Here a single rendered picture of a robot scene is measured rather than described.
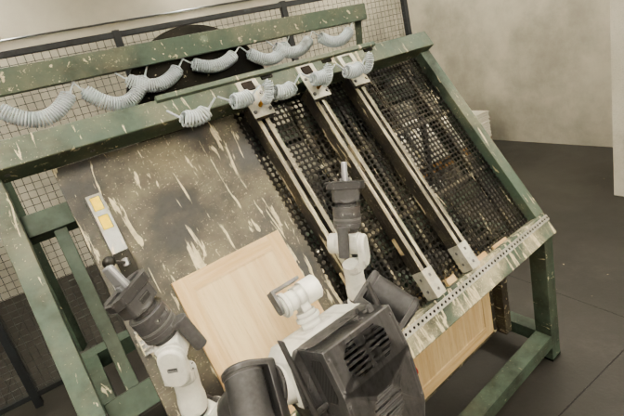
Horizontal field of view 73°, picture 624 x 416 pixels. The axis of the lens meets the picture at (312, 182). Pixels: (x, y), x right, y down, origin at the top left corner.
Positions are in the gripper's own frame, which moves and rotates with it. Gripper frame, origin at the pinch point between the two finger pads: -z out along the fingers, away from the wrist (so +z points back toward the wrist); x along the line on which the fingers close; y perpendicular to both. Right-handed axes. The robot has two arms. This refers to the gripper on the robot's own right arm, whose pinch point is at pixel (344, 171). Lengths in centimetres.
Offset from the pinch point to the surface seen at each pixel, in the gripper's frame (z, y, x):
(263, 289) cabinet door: 42, 19, 30
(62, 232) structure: 15, 11, 94
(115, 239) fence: 18, 8, 76
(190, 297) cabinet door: 39, 9, 53
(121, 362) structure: 55, -1, 74
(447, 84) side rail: -40, 105, -73
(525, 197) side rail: 24, 86, -106
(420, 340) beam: 69, 27, -29
